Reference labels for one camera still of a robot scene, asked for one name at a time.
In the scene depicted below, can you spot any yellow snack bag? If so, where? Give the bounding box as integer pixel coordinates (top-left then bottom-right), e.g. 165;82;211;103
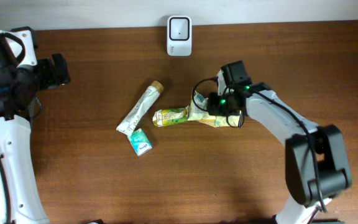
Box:
185;91;242;128

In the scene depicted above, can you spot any green drink carton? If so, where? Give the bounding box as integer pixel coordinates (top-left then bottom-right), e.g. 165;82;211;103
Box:
152;108;188;128

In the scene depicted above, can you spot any white tube with wooden cap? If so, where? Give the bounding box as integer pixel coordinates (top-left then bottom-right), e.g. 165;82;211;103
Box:
116;81;164;136

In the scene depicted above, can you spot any teal tissue pack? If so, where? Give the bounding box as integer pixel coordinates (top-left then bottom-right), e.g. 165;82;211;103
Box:
127;128;152;156

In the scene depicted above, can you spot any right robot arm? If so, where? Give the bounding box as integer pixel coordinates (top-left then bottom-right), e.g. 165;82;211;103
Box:
206;61;352;223

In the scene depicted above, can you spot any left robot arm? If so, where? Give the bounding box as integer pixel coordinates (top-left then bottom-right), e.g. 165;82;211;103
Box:
0;27;71;223

